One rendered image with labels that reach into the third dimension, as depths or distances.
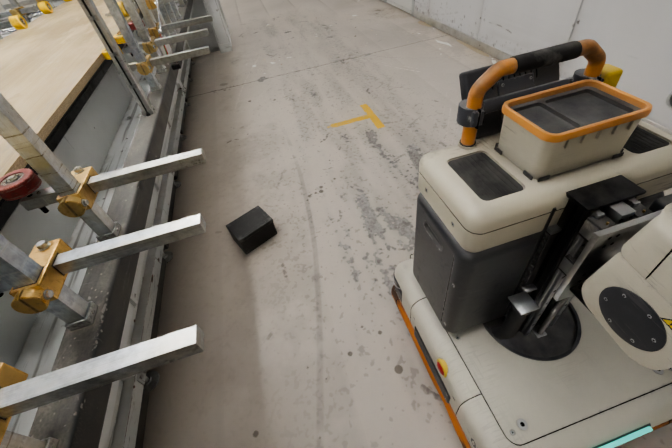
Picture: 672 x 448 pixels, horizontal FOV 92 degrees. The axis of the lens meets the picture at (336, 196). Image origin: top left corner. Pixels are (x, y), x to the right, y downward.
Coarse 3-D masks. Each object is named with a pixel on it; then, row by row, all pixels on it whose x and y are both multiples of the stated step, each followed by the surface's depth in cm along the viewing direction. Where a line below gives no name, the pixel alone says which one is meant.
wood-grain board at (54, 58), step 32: (96, 0) 266; (32, 32) 202; (64, 32) 190; (0, 64) 155; (32, 64) 147; (64, 64) 141; (96, 64) 139; (32, 96) 116; (64, 96) 112; (32, 128) 96; (0, 160) 84
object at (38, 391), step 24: (168, 336) 48; (192, 336) 48; (96, 360) 47; (120, 360) 46; (144, 360) 46; (168, 360) 48; (24, 384) 46; (48, 384) 45; (72, 384) 45; (96, 384) 46; (0, 408) 44; (24, 408) 45
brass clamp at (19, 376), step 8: (0, 368) 47; (8, 368) 48; (0, 376) 46; (8, 376) 48; (16, 376) 49; (24, 376) 50; (0, 384) 46; (8, 384) 47; (0, 424) 45; (8, 424) 46; (0, 432) 44; (0, 440) 44
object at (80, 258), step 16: (176, 224) 66; (192, 224) 65; (112, 240) 64; (128, 240) 64; (144, 240) 64; (160, 240) 65; (176, 240) 66; (64, 256) 63; (80, 256) 62; (96, 256) 63; (112, 256) 64; (64, 272) 63; (0, 288) 61
